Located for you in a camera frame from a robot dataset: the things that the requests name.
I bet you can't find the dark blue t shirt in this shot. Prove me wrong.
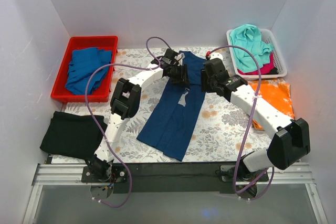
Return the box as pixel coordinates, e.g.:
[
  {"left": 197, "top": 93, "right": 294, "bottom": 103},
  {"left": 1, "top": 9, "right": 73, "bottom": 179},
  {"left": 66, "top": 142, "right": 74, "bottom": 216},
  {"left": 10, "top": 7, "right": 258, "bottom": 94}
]
[{"left": 136, "top": 51, "right": 205, "bottom": 161}]

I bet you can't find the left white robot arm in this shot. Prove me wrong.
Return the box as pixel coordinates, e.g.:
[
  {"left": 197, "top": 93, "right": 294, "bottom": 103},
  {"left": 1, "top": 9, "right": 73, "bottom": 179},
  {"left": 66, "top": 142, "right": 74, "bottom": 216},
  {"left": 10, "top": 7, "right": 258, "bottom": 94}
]
[{"left": 88, "top": 49, "right": 189, "bottom": 182}]

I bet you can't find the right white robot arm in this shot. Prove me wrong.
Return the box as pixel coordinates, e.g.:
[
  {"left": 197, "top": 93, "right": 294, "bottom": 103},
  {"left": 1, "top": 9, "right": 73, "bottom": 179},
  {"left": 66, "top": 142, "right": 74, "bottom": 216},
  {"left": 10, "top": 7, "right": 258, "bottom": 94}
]
[{"left": 201, "top": 58, "right": 310, "bottom": 181}]

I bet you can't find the magenta shirt in basket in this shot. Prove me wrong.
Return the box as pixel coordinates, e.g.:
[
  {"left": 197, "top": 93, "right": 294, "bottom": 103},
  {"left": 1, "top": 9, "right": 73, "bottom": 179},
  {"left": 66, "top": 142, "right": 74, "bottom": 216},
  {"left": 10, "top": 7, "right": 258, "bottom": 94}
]
[{"left": 244, "top": 53, "right": 275, "bottom": 75}]

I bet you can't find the teal t shirt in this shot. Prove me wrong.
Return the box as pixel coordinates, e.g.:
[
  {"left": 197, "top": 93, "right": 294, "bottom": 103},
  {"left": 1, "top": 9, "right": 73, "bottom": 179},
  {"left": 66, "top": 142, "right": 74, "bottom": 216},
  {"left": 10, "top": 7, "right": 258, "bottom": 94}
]
[{"left": 229, "top": 24, "right": 274, "bottom": 73}]

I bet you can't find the orange tie-dye folded shirt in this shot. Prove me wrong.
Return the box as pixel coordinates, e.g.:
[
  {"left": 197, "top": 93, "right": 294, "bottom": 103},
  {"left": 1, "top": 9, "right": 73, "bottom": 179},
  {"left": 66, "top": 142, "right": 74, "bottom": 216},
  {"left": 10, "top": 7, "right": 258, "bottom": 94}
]
[{"left": 258, "top": 78, "right": 295, "bottom": 119}]

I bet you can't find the white plastic basket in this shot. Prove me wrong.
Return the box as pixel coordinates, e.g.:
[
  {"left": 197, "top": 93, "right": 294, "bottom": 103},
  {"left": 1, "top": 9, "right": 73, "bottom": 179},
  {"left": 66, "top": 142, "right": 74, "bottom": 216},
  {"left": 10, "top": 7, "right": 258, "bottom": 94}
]
[{"left": 229, "top": 28, "right": 287, "bottom": 80}]

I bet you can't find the red plastic bin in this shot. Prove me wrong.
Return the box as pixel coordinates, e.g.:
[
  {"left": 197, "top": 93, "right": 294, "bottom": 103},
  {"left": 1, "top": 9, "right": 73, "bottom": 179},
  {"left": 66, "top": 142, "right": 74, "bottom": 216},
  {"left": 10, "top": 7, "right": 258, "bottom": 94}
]
[{"left": 50, "top": 36, "right": 118, "bottom": 103}]

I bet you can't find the blue shirt in red bin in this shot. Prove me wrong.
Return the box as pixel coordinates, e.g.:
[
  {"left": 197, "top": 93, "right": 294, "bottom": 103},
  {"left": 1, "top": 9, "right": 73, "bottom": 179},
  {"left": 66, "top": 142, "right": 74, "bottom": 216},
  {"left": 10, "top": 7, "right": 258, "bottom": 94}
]
[{"left": 65, "top": 47, "right": 112, "bottom": 95}]

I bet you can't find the black folded shirt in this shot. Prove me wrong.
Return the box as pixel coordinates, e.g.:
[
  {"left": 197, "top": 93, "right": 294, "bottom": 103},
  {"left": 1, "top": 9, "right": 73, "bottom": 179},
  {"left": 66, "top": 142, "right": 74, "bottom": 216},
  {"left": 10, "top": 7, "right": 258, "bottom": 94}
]
[{"left": 40, "top": 111, "right": 103, "bottom": 160}]

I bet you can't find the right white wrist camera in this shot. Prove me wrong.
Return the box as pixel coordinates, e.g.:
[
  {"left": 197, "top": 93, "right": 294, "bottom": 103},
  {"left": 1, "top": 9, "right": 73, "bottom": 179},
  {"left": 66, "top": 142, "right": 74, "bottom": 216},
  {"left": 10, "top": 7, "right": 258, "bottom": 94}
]
[{"left": 205, "top": 51, "right": 223, "bottom": 63}]

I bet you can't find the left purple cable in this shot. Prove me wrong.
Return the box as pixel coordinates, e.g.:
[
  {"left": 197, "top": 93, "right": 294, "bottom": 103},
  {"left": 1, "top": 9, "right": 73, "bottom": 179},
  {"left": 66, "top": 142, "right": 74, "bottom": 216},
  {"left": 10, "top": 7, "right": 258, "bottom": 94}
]
[{"left": 84, "top": 37, "right": 171, "bottom": 207}]

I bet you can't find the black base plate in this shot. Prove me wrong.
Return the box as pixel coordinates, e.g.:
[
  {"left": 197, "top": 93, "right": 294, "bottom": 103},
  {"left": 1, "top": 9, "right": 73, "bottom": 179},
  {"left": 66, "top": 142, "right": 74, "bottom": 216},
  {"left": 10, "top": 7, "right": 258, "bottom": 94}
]
[{"left": 81, "top": 161, "right": 270, "bottom": 195}]

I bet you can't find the aluminium mounting rail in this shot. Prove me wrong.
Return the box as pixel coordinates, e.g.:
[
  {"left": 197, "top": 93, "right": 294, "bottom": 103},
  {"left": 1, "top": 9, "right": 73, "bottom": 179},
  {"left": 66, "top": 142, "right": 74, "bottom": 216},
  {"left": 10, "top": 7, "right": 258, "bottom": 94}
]
[{"left": 24, "top": 163, "right": 328, "bottom": 223}]

